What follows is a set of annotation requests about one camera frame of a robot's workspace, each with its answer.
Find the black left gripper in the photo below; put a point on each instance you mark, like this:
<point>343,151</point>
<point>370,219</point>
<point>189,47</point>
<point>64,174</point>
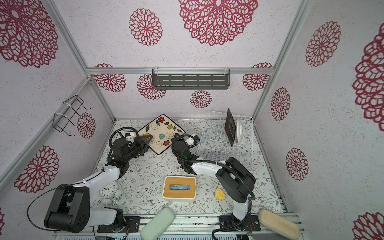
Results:
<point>143,143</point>

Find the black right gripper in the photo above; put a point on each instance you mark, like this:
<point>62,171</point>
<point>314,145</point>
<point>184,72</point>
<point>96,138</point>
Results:
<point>176,142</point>

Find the white square plate black rim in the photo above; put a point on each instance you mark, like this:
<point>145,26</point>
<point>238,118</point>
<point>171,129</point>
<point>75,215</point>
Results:
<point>120,134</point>

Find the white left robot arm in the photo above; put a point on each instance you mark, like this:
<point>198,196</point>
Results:
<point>70,209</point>

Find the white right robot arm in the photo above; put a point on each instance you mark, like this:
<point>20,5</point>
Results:
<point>236,179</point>

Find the white wooden tissue box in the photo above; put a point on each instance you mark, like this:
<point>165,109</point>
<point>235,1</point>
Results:
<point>179,188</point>

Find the yellow sponge piece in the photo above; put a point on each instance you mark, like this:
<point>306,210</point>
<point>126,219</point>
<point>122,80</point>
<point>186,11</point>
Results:
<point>220,194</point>

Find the small white round plate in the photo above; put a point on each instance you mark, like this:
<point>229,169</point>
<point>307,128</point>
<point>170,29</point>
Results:
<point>239,130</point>

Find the white alarm clock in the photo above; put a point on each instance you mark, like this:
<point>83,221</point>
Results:
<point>111,193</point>

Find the beige padded cushion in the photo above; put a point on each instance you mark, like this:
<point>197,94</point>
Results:
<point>279,225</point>

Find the white wire dish rack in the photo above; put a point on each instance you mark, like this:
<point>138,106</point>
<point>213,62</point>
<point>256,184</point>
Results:
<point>215,144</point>

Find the grey wall shelf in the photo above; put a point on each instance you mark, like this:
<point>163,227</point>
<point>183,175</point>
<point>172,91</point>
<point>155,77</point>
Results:
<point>191,80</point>

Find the black wire wall basket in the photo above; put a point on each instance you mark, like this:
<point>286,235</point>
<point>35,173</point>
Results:
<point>72,106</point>

